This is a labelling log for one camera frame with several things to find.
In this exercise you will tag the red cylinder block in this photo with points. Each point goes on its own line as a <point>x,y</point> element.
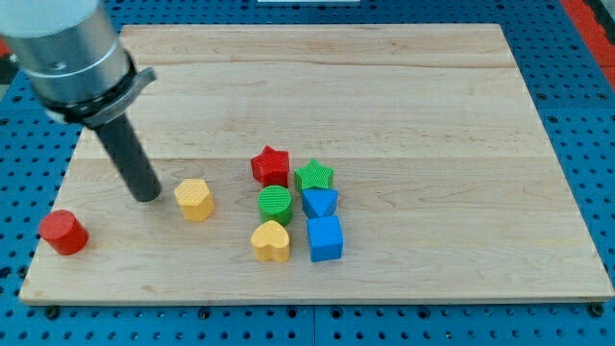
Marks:
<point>63,232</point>

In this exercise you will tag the blue cube block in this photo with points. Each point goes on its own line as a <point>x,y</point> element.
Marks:
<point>325,238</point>

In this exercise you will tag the blue triangle block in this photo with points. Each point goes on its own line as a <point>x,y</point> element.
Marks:
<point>318,203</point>

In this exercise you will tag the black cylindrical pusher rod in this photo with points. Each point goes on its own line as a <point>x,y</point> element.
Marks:
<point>129,158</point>

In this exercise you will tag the red star block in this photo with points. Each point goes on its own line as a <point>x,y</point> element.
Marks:
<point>271,167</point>

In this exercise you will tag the yellow heart block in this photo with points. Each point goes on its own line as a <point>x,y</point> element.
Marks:
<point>271,241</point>

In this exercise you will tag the green cylinder block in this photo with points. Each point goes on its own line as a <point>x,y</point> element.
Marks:
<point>275,203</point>

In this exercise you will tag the green star block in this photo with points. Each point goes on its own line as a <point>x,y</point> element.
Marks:
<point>313,175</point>

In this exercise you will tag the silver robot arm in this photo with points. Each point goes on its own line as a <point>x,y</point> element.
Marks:
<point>81,73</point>

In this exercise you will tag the yellow hexagon block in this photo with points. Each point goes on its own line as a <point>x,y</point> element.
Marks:
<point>194,199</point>

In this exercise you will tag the wooden board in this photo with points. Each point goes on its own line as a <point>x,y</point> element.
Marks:
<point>449,188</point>

